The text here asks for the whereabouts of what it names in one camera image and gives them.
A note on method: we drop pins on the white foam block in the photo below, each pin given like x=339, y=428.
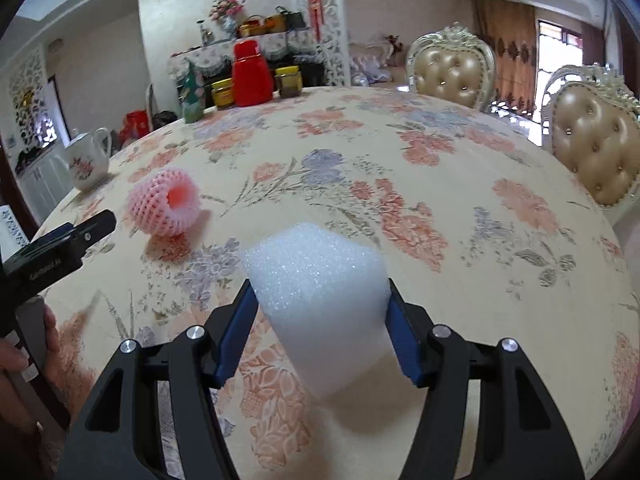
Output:
x=320, y=300

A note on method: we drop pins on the dark brown curtain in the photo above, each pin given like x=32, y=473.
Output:
x=595, y=45

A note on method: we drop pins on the small black stand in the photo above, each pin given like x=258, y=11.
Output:
x=201, y=32

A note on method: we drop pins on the gold tufted dining chair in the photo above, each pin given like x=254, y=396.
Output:
x=595, y=145
x=452, y=72

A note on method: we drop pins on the person's left hand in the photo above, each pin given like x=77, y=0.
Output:
x=15, y=410

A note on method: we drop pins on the flower bouquet in vase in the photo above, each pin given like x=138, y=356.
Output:
x=227, y=10

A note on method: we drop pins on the dark upright piano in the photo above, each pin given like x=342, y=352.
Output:
x=315, y=72

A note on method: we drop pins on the pink foam fruit net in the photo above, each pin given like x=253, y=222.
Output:
x=160, y=205

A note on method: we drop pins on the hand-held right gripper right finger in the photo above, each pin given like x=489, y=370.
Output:
x=406, y=345

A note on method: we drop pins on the dark cloth pile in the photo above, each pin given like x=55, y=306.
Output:
x=29, y=162

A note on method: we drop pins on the white floral teapot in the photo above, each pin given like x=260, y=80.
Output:
x=85, y=165

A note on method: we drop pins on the small grey wall fixture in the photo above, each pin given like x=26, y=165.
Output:
x=57, y=45

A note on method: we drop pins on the white lattice wall panel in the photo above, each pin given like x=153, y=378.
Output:
x=27, y=75

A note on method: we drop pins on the floral tablecloth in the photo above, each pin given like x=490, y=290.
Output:
x=450, y=210

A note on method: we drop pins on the red bag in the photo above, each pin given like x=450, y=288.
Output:
x=135, y=127

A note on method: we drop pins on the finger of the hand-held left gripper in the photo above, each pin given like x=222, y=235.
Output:
x=97, y=230
x=55, y=237

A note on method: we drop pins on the low white cabinet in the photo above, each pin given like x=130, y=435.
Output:
x=42, y=185

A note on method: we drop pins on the white lace piano cover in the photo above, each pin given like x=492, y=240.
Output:
x=200, y=55

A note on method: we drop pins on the white carved sofa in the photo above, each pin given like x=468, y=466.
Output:
x=375, y=62

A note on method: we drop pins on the dark red flower arrangement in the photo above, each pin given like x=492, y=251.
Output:
x=394, y=44

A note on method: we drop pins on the window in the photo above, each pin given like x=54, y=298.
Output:
x=557, y=65

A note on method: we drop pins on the white blue patterned board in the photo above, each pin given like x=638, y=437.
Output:
x=12, y=227

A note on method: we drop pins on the tall white lattice screen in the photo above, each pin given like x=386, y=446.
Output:
x=336, y=35

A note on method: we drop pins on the red thermos jug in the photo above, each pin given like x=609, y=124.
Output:
x=252, y=77

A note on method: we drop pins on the red black basket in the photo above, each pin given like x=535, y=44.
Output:
x=251, y=27

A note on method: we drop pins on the dark bag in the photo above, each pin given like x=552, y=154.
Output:
x=165, y=121

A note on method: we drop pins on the yellow-lidded glass jar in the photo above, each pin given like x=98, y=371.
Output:
x=223, y=95
x=288, y=84

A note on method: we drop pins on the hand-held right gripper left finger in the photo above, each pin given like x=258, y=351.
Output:
x=235, y=337

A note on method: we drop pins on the green floral bottle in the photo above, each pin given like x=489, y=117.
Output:
x=193, y=95

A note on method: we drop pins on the tan patterned curtain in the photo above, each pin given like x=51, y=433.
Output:
x=505, y=60

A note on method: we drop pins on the orange handbag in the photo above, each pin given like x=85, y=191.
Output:
x=275, y=24

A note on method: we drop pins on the dark leather handbag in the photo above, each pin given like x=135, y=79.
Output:
x=292, y=19

